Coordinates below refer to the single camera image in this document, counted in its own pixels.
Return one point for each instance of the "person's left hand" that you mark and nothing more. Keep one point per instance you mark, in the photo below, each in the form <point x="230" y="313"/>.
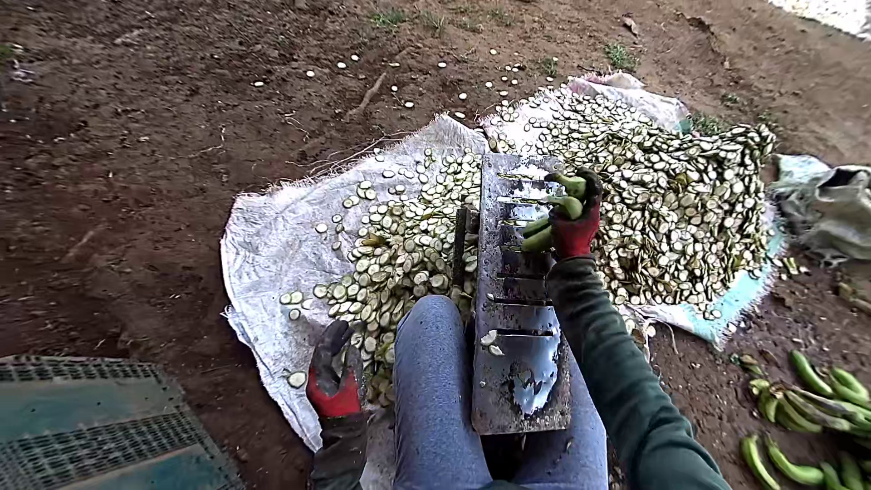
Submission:
<point x="335" y="400"/>

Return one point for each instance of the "person's right hand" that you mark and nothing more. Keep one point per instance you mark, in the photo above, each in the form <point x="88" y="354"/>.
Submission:
<point x="577" y="235"/>

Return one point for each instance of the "person's left thumb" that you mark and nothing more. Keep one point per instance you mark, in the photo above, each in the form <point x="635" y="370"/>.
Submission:
<point x="354" y="368"/>

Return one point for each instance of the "person's left fingers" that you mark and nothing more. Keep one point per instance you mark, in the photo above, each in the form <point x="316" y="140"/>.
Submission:
<point x="330" y="348"/>

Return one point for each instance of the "person's right thumb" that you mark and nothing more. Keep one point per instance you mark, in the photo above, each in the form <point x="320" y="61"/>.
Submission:
<point x="559" y="221"/>

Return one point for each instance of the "person's right fingers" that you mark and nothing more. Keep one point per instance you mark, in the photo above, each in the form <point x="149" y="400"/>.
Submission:
<point x="593" y="188"/>

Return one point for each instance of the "single green banana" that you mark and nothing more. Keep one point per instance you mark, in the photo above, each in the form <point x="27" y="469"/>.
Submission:
<point x="573" y="184"/>
<point x="539" y="241"/>
<point x="570" y="207"/>
<point x="535" y="227"/>

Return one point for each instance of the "person's left forearm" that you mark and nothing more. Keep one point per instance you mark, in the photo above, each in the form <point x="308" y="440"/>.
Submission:
<point x="339" y="452"/>

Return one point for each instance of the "person's right forearm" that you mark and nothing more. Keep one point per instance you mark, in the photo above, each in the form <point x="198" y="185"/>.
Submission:
<point x="612" y="361"/>

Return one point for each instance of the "person's legs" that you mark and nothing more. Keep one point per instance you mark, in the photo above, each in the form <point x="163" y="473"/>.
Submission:
<point x="435" y="395"/>

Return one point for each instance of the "large pile of banana slices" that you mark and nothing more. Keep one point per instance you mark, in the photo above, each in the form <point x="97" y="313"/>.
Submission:
<point x="680" y="204"/>

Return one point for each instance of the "dark wooden bar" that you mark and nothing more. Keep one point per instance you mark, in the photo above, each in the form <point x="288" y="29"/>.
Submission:
<point x="459" y="248"/>

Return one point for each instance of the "metal slicing board with slots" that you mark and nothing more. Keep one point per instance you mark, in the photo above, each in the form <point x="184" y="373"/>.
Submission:
<point x="510" y="316"/>

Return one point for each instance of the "white woven sack cloth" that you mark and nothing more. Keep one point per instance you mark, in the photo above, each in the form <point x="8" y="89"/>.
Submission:
<point x="262" y="252"/>

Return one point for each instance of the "small white banana piece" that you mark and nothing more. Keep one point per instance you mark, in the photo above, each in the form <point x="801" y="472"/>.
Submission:
<point x="488" y="337"/>
<point x="496" y="350"/>

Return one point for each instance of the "white and turquoise sack cloth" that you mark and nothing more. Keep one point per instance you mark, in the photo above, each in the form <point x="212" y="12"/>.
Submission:
<point x="743" y="298"/>

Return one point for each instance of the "scattered banana slices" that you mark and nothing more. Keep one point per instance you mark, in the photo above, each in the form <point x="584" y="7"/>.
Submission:
<point x="409" y="105"/>

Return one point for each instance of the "crumpled grey-green sack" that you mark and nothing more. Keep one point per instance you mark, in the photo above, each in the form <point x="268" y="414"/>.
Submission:
<point x="833" y="207"/>

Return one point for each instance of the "green plastic crate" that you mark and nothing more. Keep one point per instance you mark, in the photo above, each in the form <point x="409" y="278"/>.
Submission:
<point x="88" y="422"/>

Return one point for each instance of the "pile of unpeeled bananas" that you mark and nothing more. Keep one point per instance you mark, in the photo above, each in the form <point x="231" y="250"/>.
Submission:
<point x="816" y="408"/>

